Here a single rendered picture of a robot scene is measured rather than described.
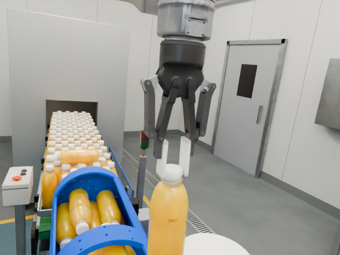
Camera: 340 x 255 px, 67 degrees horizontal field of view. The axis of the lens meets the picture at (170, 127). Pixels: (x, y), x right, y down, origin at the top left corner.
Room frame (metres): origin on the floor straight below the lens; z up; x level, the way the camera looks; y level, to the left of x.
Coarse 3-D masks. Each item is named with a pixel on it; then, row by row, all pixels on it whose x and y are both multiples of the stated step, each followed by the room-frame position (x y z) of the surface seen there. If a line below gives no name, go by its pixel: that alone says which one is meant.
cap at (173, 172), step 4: (168, 164) 0.46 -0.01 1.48; (172, 164) 0.46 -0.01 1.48; (176, 164) 0.46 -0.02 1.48; (168, 168) 0.44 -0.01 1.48; (172, 168) 0.44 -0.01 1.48; (176, 168) 0.44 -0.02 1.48; (180, 168) 0.44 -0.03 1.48; (168, 172) 0.42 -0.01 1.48; (172, 172) 0.42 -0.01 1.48; (176, 172) 0.43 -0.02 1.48; (180, 172) 0.43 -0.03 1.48; (168, 176) 0.42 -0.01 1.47; (172, 176) 0.42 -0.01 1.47; (176, 176) 0.43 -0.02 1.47; (180, 176) 0.43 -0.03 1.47; (172, 180) 0.42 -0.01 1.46; (176, 180) 0.43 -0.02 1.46
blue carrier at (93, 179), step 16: (80, 176) 0.89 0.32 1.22; (96, 176) 0.97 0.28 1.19; (112, 176) 0.94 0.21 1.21; (64, 192) 0.92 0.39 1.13; (96, 192) 0.97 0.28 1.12; (128, 208) 0.73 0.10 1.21; (112, 224) 0.60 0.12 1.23; (128, 224) 0.87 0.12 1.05; (80, 240) 0.55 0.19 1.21; (96, 240) 0.54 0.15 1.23; (112, 240) 0.54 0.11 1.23; (128, 240) 0.56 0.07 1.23; (144, 240) 0.60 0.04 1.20
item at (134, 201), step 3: (129, 198) 1.15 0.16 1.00; (132, 198) 1.16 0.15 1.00; (135, 198) 1.16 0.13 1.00; (132, 201) 1.13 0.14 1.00; (135, 201) 1.13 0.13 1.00; (138, 201) 1.15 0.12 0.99; (132, 204) 1.10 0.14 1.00; (135, 204) 1.11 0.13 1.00; (138, 204) 1.12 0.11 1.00; (135, 207) 1.11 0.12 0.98; (138, 207) 1.12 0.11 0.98; (135, 210) 1.11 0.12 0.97; (138, 210) 1.12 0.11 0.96; (138, 213) 1.14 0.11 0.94
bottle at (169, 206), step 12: (168, 180) 0.43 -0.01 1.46; (180, 180) 0.43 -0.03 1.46; (156, 192) 0.43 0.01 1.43; (168, 192) 0.42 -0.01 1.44; (180, 192) 0.42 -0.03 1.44; (156, 204) 0.42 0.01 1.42; (168, 204) 0.41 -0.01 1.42; (180, 204) 0.41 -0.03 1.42; (156, 216) 0.41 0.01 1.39; (168, 216) 0.41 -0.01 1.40; (180, 216) 0.41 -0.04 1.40; (156, 228) 0.41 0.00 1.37; (168, 228) 0.41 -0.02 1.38; (180, 228) 0.42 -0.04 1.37; (156, 240) 0.41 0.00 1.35; (168, 240) 0.41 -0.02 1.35; (180, 240) 0.42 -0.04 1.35; (156, 252) 0.41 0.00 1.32; (168, 252) 0.41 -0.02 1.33; (180, 252) 0.42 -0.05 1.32
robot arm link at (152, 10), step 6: (120, 0) 0.56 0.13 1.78; (126, 0) 0.56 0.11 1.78; (132, 0) 0.55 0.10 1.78; (138, 0) 0.54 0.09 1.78; (144, 0) 0.54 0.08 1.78; (150, 0) 0.53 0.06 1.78; (156, 0) 0.53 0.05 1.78; (138, 6) 0.56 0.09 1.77; (144, 6) 0.55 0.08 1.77; (150, 6) 0.55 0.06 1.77; (156, 6) 0.54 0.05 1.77; (144, 12) 0.57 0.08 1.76; (150, 12) 0.57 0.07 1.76; (156, 12) 0.56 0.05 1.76
